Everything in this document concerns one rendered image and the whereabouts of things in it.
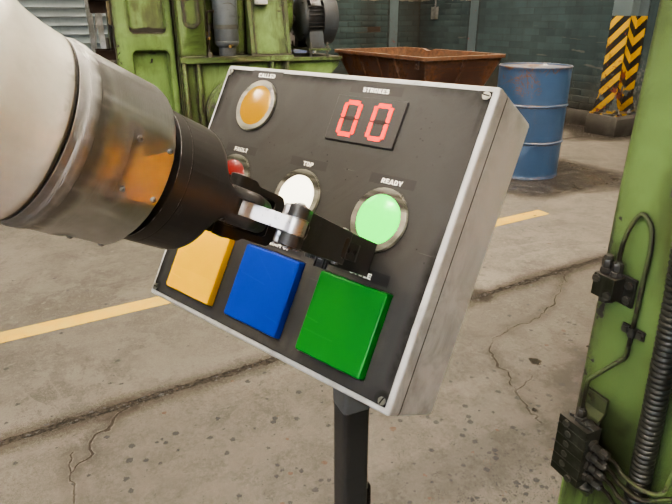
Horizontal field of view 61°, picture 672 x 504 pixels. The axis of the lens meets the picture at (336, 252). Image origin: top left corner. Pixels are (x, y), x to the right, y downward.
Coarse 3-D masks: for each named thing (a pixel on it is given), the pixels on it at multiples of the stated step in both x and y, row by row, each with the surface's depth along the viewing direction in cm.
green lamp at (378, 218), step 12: (372, 204) 50; (384, 204) 49; (396, 204) 48; (360, 216) 50; (372, 216) 49; (384, 216) 49; (396, 216) 48; (360, 228) 50; (372, 228) 49; (384, 228) 49; (396, 228) 48; (372, 240) 49; (384, 240) 48
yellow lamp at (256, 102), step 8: (256, 88) 62; (264, 88) 61; (248, 96) 62; (256, 96) 61; (264, 96) 61; (248, 104) 62; (256, 104) 61; (264, 104) 60; (240, 112) 63; (248, 112) 62; (256, 112) 61; (264, 112) 60; (248, 120) 61; (256, 120) 61
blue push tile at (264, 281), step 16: (256, 256) 56; (272, 256) 55; (240, 272) 57; (256, 272) 55; (272, 272) 54; (288, 272) 53; (240, 288) 56; (256, 288) 55; (272, 288) 54; (288, 288) 53; (240, 304) 56; (256, 304) 55; (272, 304) 53; (288, 304) 53; (240, 320) 55; (256, 320) 54; (272, 320) 53; (272, 336) 53
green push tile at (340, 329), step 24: (336, 288) 50; (360, 288) 48; (312, 312) 51; (336, 312) 49; (360, 312) 48; (384, 312) 47; (312, 336) 50; (336, 336) 49; (360, 336) 47; (336, 360) 48; (360, 360) 47
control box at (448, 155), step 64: (256, 128) 61; (320, 128) 56; (448, 128) 47; (512, 128) 49; (320, 192) 54; (384, 192) 49; (448, 192) 46; (384, 256) 48; (448, 256) 46; (448, 320) 49; (384, 384) 46
